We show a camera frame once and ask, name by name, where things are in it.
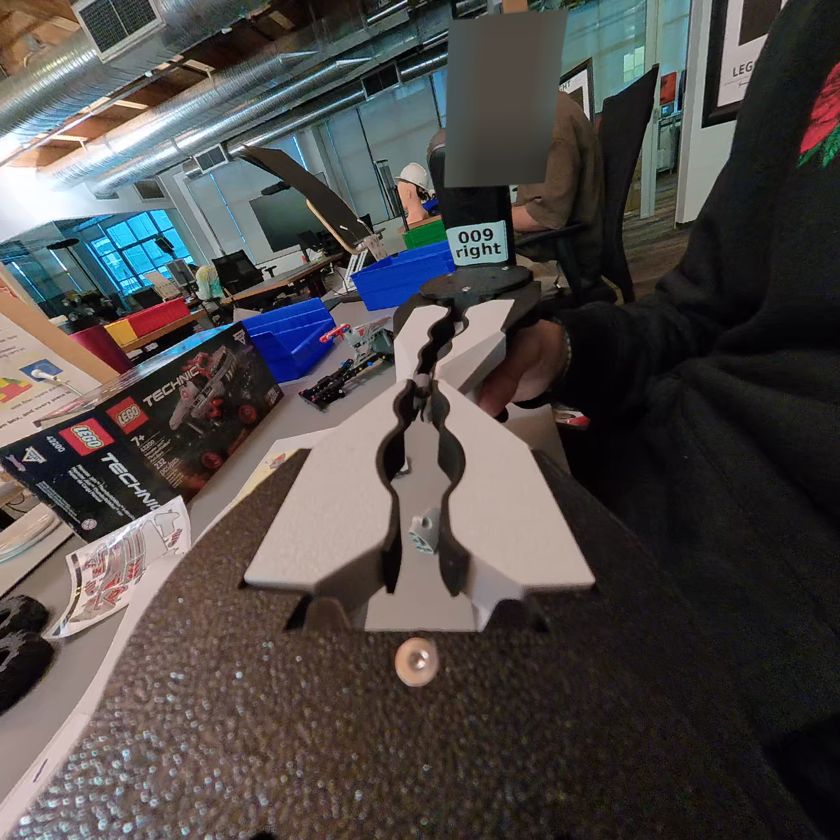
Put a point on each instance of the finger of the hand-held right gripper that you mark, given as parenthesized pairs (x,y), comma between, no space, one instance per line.
(410,348)
(482,334)

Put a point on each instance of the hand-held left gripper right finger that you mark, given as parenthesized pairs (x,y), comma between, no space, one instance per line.
(518,518)

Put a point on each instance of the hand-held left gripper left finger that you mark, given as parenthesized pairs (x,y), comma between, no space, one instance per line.
(321,518)

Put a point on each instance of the small grey toy part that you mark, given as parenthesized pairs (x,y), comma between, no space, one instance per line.
(424,394)

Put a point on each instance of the person's right forearm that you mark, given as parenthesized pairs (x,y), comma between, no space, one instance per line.
(623,348)

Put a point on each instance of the grey desk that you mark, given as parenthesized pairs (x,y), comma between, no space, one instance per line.
(289,420)

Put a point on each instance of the person's right hand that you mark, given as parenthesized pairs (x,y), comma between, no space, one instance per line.
(535,367)

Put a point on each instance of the green plastic bin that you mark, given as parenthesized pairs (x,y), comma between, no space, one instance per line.
(425,235)

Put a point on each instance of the mannequin head with hard hat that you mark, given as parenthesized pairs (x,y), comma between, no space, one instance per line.
(415,187)

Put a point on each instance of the blue plastic bin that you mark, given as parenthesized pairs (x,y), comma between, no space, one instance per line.
(400,279)
(295,334)

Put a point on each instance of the white printed paper sheet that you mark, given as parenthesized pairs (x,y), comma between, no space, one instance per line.
(262,472)

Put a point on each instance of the partly built toy vehicle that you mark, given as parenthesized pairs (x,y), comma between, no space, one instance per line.
(341,384)

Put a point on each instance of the light grey toy connector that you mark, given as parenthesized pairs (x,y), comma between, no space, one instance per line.
(424,530)

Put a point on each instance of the small framed poster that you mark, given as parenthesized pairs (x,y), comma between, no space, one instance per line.
(581,88)

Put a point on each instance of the black office chair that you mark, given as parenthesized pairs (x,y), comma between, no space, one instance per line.
(627,164)

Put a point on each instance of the black curved panel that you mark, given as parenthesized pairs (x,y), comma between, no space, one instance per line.
(302,177)

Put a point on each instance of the black toy set box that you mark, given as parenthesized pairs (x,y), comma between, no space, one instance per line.
(144,433)

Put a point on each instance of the toy sticker sheet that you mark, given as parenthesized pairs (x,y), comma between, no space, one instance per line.
(124,558)

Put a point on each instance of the person's black hoodie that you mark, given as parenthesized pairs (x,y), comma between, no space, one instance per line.
(754,459)

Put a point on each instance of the red plastic bin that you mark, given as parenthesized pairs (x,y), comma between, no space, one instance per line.
(154,321)

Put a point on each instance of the dark red bucket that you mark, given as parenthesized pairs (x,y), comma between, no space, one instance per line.
(98,348)

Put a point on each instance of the clear plastic dish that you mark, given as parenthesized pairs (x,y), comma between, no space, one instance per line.
(29,535)

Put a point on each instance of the large framed poster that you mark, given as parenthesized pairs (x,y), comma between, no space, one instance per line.
(741,59)

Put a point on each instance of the black toy tyre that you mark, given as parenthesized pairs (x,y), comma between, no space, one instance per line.
(23,669)
(23,613)

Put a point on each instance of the wooden board with poster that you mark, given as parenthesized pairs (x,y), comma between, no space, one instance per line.
(39,367)

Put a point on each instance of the dark wall screen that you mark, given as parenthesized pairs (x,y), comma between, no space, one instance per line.
(285,220)

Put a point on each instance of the silver ventilation duct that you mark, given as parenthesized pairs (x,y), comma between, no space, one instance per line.
(262,118)
(197,39)

